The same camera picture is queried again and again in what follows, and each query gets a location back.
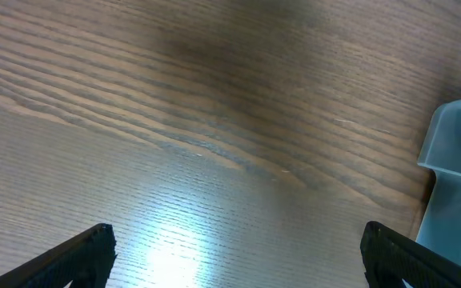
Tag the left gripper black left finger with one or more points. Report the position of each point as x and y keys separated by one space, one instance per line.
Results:
x=85 y=260

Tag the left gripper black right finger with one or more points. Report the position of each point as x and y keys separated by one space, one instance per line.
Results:
x=393 y=260

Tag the clear plastic storage bin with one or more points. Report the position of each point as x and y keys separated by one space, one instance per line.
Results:
x=440 y=229

